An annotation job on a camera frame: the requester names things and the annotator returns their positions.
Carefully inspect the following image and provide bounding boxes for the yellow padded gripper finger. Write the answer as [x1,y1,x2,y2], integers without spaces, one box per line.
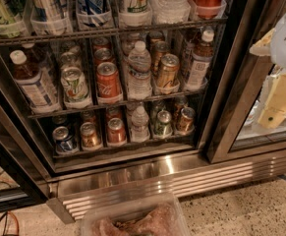
[250,28,286,130]

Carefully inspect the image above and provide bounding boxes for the clear water bottle shelf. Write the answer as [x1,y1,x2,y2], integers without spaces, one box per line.
[128,40,151,100]

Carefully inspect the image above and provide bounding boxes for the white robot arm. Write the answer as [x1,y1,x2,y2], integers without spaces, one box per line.
[250,13,286,130]

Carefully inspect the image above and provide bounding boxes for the right fridge glass door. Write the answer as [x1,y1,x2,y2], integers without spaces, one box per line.
[206,0,286,163]

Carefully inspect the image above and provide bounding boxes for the brown tea bottle right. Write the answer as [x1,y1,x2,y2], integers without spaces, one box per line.
[184,29,214,91]

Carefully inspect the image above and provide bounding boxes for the brown tea bottle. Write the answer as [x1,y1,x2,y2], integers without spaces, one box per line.
[10,50,61,114]
[184,29,214,91]

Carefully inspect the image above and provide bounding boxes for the gold can middle shelf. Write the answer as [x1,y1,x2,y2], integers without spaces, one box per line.
[155,53,180,94]

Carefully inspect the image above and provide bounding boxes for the green can bottom shelf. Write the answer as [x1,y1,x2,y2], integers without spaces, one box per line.
[153,110,172,138]

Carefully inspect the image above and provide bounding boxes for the small water bottle bottom shelf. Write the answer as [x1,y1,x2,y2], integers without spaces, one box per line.
[131,106,149,143]

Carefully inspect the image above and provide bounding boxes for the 7up bottle top shelf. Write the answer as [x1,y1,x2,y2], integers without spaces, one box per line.
[118,0,151,27]

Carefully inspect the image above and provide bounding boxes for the red can bottom shelf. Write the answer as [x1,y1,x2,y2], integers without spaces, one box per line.
[107,118,127,146]

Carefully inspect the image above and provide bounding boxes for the blue pepsi bottle top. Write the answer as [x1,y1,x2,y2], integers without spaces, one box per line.
[76,0,113,30]

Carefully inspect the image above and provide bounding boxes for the steel fridge vent grille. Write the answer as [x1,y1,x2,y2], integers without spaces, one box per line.
[47,149,286,223]

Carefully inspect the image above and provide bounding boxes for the brown tea bottle left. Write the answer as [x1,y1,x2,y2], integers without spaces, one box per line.
[10,50,61,114]

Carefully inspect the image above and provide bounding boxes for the gold can bottom right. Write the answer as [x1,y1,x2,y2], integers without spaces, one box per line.
[175,107,196,134]

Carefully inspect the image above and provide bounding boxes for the gold can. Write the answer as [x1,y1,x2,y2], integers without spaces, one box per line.
[175,107,196,134]
[80,122,102,150]

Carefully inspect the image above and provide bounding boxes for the red coca-cola can front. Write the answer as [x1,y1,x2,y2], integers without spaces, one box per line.
[96,62,123,104]

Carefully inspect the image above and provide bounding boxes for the clear plastic bin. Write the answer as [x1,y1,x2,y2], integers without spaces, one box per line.
[81,193,191,236]

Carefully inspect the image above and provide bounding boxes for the red can second row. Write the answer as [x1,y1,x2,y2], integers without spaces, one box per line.
[94,48,114,66]

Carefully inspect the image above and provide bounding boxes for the gold can bottom left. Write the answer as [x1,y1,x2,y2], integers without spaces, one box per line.
[80,122,102,150]

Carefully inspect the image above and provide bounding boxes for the white green 7up can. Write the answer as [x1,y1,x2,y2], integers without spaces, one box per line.
[61,67,92,109]

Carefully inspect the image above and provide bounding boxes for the blue pepsi can bottom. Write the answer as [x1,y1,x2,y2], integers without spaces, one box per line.
[52,126,79,154]

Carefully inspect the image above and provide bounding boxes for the wire top shelf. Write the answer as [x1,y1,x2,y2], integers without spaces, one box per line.
[0,15,229,47]

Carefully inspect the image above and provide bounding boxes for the red and black cables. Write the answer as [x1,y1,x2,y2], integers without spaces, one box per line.
[0,210,21,236]

